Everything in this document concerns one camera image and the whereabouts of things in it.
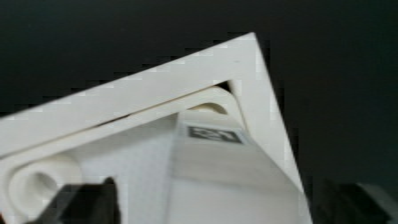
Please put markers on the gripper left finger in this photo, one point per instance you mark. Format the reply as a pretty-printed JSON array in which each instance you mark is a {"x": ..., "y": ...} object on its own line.
[{"x": 84, "y": 205}]

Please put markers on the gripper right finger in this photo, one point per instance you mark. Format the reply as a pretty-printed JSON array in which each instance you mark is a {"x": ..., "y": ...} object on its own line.
[{"x": 356, "y": 204}]

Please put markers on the white desk top tray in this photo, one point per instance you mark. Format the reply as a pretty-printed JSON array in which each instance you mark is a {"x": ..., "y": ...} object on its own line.
[{"x": 118, "y": 151}]

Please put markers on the white L-shaped obstacle wall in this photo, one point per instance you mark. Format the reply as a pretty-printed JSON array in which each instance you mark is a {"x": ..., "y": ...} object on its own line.
[{"x": 227, "y": 67}]

